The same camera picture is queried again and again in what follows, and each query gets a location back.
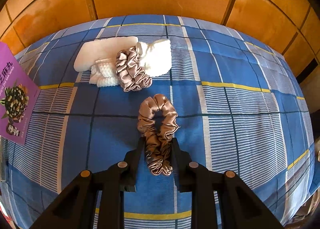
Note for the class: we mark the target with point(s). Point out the blue plaid bed cover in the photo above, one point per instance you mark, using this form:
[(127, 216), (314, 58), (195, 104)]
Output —
[(239, 108)]

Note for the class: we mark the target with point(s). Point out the beige satin scrunchie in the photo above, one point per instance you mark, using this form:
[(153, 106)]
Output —
[(131, 75)]

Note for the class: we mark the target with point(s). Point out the purple snack box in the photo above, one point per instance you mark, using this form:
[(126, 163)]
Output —
[(18, 97)]

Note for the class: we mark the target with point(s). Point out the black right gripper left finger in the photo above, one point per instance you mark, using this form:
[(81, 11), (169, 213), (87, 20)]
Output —
[(75, 206)]

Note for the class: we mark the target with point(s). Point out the brown satin scrunchie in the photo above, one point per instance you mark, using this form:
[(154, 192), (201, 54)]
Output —
[(157, 124)]

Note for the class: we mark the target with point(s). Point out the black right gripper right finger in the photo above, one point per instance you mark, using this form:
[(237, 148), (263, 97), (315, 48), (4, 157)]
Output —
[(219, 200)]

